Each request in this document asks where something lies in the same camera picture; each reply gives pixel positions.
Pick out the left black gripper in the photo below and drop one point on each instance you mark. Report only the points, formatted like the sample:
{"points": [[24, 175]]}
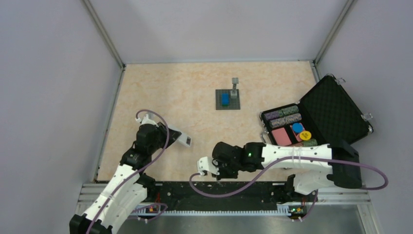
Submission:
{"points": [[173, 136]]}

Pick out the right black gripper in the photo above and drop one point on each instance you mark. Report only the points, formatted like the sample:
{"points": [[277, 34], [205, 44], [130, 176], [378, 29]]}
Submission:
{"points": [[222, 175]]}

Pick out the white remote control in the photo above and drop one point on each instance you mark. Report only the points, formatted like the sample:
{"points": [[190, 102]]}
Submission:
{"points": [[183, 138]]}

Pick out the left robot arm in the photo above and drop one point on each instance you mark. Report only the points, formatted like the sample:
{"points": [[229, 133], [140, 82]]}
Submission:
{"points": [[129, 185]]}

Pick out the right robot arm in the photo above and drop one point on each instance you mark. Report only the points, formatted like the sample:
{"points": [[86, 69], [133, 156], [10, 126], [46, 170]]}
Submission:
{"points": [[327, 165]]}

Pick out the pink card deck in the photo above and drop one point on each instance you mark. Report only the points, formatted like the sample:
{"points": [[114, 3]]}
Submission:
{"points": [[281, 137]]}

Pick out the grey lego baseplate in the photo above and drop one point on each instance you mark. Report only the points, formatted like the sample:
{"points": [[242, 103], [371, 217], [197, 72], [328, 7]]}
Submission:
{"points": [[235, 104]]}

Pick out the blue lego brick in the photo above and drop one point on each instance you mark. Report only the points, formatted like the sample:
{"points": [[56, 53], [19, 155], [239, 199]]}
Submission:
{"points": [[225, 99]]}

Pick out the blue round chip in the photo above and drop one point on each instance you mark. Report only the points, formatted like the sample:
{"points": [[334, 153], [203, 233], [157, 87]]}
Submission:
{"points": [[297, 128]]}

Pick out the yellow dealer button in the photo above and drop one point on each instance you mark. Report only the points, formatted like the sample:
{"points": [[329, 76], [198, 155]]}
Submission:
{"points": [[305, 135]]}

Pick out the grey lego tower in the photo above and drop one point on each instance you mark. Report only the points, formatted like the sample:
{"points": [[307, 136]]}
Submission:
{"points": [[233, 91]]}

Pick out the black poker chip case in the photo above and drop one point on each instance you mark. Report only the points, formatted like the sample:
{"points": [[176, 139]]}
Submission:
{"points": [[327, 111]]}

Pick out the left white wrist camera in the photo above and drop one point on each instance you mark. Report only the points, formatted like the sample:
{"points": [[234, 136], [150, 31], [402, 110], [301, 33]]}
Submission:
{"points": [[146, 119]]}

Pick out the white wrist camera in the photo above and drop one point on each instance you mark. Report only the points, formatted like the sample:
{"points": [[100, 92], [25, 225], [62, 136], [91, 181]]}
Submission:
{"points": [[146, 119], [205, 165]]}

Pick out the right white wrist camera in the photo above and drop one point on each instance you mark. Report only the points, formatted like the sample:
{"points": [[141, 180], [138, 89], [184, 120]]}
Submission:
{"points": [[205, 165]]}

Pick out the chrome case handle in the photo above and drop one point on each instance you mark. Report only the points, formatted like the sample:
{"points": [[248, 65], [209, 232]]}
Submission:
{"points": [[264, 137]]}

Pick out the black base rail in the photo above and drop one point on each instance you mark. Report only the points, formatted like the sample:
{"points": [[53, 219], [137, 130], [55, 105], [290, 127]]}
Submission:
{"points": [[214, 196]]}

